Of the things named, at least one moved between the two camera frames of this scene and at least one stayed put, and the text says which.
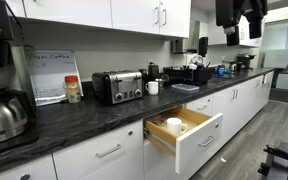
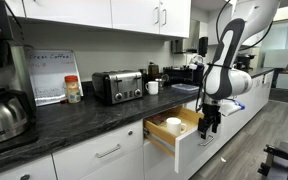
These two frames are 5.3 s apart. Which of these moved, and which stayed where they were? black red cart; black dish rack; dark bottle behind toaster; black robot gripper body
Moved: black robot gripper body
Stayed: black red cart; dark bottle behind toaster; black dish rack
